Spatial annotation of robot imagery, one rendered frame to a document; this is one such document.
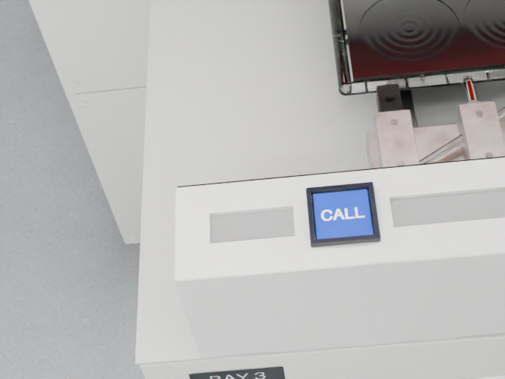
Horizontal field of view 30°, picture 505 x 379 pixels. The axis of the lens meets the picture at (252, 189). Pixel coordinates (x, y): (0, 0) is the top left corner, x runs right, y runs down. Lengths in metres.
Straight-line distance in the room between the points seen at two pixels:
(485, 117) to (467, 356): 0.22
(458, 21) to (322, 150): 0.19
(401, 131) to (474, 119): 0.07
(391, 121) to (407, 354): 0.22
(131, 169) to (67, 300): 0.38
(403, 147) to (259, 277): 0.21
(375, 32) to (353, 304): 0.32
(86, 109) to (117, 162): 0.14
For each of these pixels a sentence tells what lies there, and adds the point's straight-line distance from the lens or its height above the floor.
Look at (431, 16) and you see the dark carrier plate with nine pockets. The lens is 1.01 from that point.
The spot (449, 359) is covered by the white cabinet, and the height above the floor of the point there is 0.78.
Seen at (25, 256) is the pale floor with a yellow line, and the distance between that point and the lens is 2.01.
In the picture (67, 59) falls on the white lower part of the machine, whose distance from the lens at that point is 1.47.
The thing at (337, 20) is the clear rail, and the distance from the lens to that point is 1.01.
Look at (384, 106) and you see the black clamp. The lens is 0.92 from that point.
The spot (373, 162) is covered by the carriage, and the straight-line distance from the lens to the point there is 0.91.
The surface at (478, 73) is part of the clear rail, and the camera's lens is 0.96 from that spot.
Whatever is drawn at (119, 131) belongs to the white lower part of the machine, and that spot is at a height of 0.42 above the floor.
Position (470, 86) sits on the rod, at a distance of 0.95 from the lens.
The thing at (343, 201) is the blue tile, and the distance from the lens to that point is 0.78.
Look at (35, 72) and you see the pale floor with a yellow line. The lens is 2.34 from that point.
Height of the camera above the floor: 1.60
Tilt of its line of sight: 53 degrees down
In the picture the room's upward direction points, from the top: 10 degrees counter-clockwise
